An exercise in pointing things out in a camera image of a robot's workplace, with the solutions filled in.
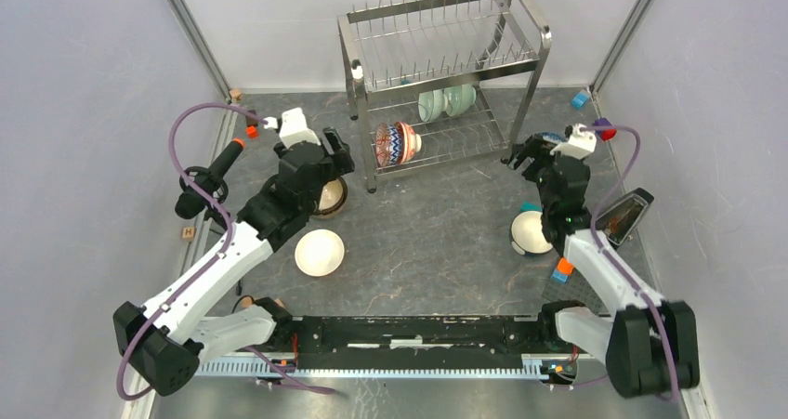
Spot black patterned bowl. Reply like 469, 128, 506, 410
312, 177, 348, 219

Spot blue white zigzag bowl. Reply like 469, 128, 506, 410
374, 123, 404, 167

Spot teal glazed bowl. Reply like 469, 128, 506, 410
509, 211, 553, 255

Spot orange bowl white inside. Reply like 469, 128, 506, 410
295, 229, 346, 278

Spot stainless steel dish rack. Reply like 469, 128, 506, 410
336, 0, 552, 192

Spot blue white floral bowl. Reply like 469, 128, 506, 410
541, 132, 567, 144

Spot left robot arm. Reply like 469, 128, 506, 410
112, 127, 355, 400

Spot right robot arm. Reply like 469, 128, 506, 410
507, 133, 701, 399

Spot teal block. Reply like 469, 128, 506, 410
519, 203, 542, 213

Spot light blue block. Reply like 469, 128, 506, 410
571, 89, 591, 110

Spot red purple block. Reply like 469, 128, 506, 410
593, 117, 617, 141

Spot brown block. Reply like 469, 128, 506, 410
245, 110, 258, 127

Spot black metronome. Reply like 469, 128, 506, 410
596, 188, 655, 249

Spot pale green bowl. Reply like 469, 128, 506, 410
443, 84, 477, 117

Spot orange arch block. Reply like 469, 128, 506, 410
557, 257, 574, 275

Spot black mini tripod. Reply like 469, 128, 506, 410
205, 203, 244, 297

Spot blue lego brick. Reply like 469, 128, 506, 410
551, 269, 570, 284

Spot green checked small bowl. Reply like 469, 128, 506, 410
417, 89, 448, 123

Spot black microphone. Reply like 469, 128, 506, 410
175, 138, 244, 219

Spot grey lego baseplate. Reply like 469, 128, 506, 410
543, 270, 608, 315

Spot wooden letter cube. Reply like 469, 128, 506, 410
181, 226, 196, 242

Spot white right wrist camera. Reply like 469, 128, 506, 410
550, 124, 598, 160

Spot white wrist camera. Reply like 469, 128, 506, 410
263, 107, 322, 149
550, 124, 598, 160

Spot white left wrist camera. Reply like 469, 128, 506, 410
263, 107, 322, 149

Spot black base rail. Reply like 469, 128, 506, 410
257, 316, 573, 370

